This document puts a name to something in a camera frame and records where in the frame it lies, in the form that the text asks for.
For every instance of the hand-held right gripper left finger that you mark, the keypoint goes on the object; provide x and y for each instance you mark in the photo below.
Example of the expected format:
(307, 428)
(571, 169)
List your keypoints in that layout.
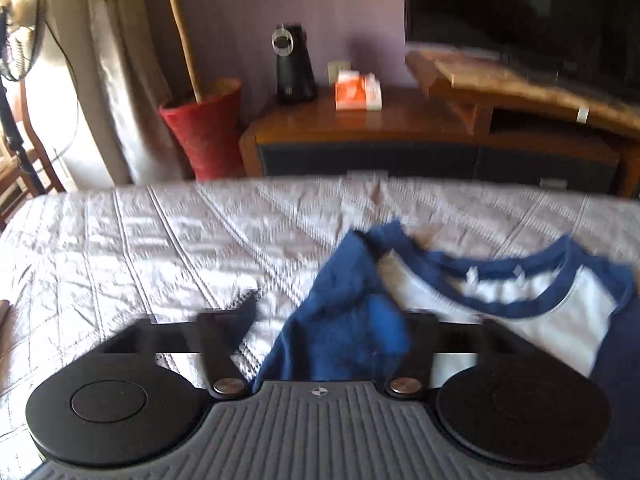
(220, 340)

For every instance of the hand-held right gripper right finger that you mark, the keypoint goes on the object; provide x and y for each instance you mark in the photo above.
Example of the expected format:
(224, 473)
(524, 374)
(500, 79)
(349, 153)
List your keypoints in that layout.
(392, 327)

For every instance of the white blue raglan printed shirt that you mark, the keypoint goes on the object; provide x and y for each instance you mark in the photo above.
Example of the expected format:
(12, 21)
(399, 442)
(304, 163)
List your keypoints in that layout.
(525, 305)

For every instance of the quilted silver bedspread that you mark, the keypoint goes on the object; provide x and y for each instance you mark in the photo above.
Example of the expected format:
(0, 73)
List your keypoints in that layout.
(150, 250)

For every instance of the dark wooden low cabinet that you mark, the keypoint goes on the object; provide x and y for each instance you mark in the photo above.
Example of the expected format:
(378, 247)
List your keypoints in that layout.
(350, 130)

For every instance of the red plant pot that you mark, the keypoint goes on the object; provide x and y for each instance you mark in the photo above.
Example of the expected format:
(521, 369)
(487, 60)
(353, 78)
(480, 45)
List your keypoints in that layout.
(207, 130)

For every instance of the orange white tissue box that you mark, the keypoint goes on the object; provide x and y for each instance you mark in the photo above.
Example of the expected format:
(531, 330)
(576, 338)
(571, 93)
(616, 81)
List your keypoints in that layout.
(357, 91)

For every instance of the wooden chair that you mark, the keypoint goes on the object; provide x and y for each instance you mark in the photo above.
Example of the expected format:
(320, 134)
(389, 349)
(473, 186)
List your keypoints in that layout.
(20, 170)

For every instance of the wooden television riser shelf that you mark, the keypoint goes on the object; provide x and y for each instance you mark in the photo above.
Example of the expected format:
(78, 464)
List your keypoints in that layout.
(500, 85)

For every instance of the small white tag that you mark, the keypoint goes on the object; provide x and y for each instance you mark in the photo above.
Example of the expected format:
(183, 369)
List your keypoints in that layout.
(582, 114)

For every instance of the black flat television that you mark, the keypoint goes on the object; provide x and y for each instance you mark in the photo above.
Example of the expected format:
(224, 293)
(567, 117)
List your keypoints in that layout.
(525, 10)

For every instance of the standing fan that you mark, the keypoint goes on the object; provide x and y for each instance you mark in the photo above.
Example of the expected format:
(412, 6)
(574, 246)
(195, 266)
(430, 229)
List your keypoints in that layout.
(22, 25)

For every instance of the white wall socket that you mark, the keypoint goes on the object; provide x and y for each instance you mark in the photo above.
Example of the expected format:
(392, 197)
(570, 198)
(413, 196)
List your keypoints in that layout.
(338, 71)

